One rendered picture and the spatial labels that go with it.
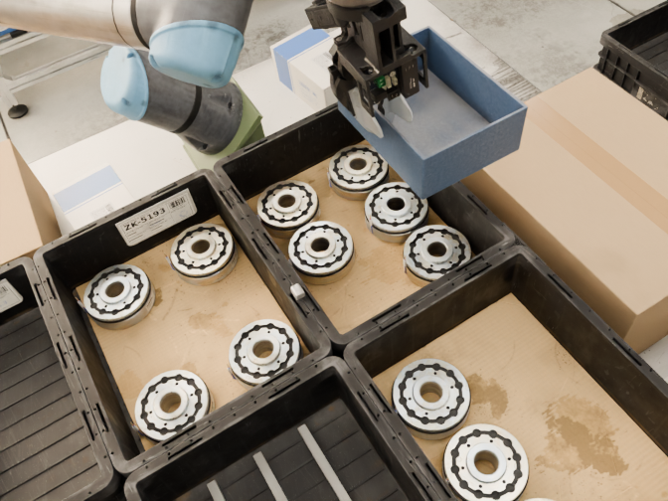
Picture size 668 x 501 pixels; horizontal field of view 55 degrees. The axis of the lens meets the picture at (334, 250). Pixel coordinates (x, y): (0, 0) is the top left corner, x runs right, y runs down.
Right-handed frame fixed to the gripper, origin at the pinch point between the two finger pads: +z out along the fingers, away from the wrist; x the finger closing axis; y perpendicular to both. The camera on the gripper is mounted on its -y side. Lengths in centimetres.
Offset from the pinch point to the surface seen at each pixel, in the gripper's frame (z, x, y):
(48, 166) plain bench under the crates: 37, -50, -68
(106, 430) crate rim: 14, -47, 11
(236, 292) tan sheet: 26.3, -26.1, -6.2
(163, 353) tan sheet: 25.0, -39.6, -2.1
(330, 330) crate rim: 17.1, -17.2, 12.8
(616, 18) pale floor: 128, 154, -102
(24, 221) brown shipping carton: 21, -52, -37
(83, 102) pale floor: 108, -48, -182
